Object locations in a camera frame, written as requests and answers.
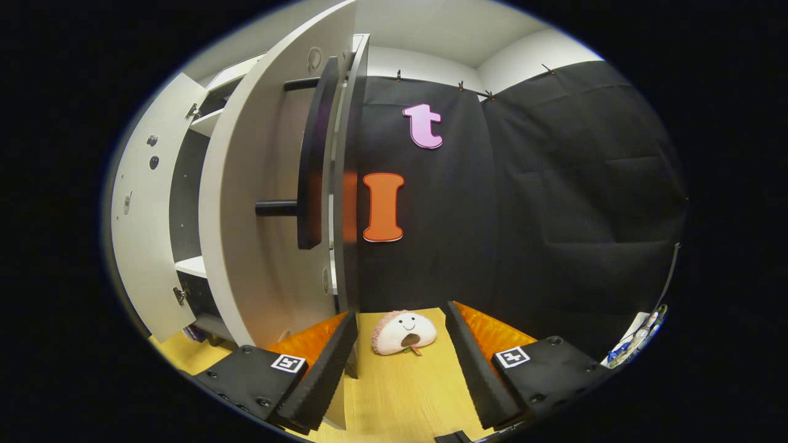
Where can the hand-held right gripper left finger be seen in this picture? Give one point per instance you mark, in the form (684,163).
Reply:
(326,375)

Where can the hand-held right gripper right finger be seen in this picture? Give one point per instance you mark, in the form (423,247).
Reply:
(477,375)

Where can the white cabinet door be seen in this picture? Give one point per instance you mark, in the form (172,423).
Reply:
(144,264)
(258,277)

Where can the pink smiling plush toy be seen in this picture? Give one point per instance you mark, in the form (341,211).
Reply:
(394,332)

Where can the black backdrop cloth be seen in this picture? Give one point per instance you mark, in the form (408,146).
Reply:
(554,215)

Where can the white cabinet body with shelves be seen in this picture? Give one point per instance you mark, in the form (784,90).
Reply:
(184,203)

